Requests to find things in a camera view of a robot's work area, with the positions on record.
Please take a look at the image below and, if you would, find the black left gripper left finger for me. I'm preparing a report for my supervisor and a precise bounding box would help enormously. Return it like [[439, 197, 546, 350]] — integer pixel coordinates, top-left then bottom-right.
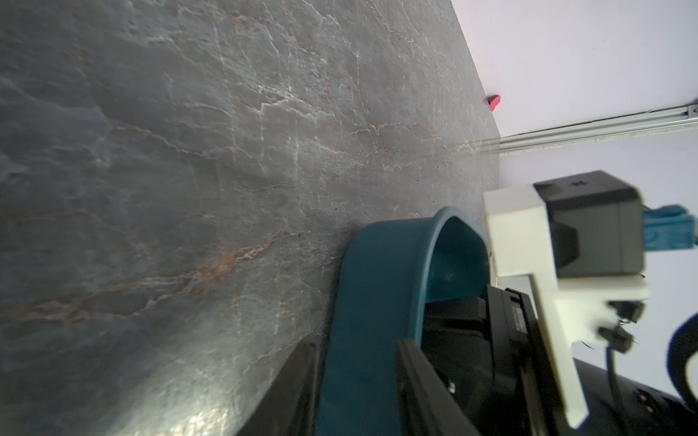
[[237, 342, 319, 436]]

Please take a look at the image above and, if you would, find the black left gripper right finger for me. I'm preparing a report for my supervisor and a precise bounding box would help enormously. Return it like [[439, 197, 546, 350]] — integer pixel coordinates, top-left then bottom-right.
[[396, 339, 480, 436]]

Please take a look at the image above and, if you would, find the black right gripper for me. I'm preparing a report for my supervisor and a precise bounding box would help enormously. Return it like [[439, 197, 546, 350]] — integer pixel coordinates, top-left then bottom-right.
[[422, 286, 561, 435]]

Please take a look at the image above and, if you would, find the teal plastic storage box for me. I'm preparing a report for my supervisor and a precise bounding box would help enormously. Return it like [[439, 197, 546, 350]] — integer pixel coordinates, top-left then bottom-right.
[[314, 206, 490, 435]]

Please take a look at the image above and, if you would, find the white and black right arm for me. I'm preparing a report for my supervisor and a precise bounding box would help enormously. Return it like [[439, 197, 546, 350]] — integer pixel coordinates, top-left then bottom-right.
[[421, 286, 697, 435]]

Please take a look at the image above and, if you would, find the pink small object at wall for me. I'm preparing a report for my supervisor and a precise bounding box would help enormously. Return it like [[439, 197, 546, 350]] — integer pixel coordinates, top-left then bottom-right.
[[487, 94, 502, 112]]

